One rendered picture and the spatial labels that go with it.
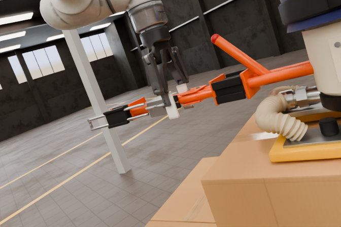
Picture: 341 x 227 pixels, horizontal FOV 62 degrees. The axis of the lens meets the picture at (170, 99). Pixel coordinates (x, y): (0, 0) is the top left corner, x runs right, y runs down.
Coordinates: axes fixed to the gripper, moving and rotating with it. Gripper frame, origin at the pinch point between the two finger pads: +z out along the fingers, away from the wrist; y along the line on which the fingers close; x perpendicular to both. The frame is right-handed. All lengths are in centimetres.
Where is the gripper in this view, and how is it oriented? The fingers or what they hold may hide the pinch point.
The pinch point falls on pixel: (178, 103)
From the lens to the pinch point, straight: 75.0
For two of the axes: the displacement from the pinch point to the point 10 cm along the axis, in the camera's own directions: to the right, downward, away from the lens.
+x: -7.9, 2.0, 5.8
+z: 3.3, 9.3, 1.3
